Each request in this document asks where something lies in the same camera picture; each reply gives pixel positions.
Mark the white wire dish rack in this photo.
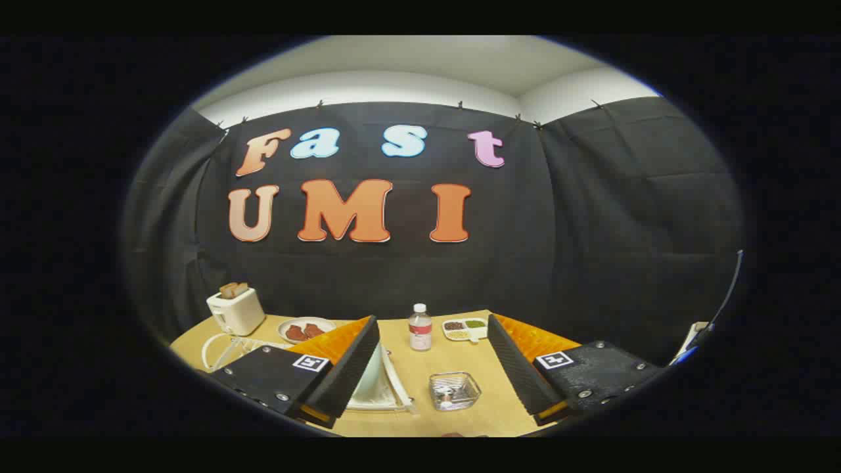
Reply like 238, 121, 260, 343
200, 332, 421, 418

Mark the beige plate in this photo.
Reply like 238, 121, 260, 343
277, 317, 337, 345

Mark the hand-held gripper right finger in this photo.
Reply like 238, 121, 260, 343
488, 313, 664, 426

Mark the white monitor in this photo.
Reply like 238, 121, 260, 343
670, 250, 744, 366

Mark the white divided snack tray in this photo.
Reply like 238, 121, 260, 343
442, 318, 490, 343

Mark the clear plastic water bottle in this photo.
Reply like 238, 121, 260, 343
409, 304, 433, 352

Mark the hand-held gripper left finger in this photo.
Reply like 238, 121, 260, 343
209, 315, 382, 429

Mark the metal wire basket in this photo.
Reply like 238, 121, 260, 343
429, 372, 482, 412

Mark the white toaster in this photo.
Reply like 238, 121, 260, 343
206, 287, 266, 337

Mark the pale green plate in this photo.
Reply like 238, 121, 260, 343
348, 342, 403, 410

